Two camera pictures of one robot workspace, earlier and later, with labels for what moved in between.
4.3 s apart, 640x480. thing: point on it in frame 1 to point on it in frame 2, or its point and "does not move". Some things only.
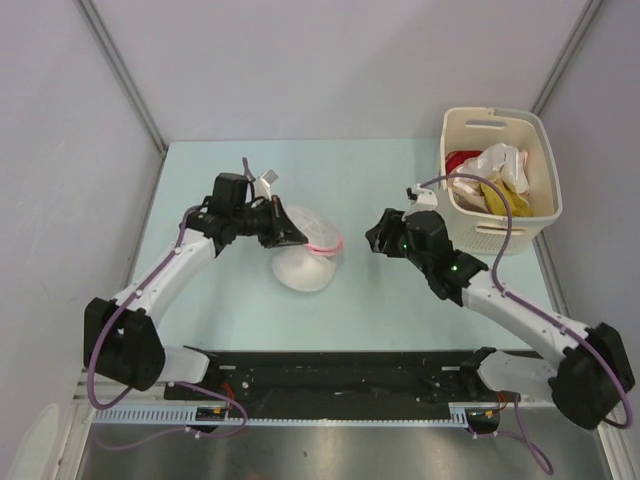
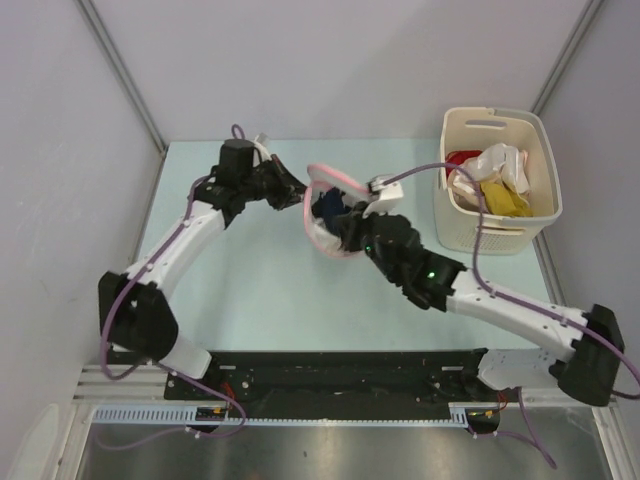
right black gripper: x=387 y=229 to x=350 y=225
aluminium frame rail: x=104 y=389 does not move
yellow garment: x=496 y=205 does not move
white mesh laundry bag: x=308 y=267 to x=320 y=180
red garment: x=457 y=157 does not move
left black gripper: x=288 y=227 to x=290 y=190
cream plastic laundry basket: x=470 y=129 does not move
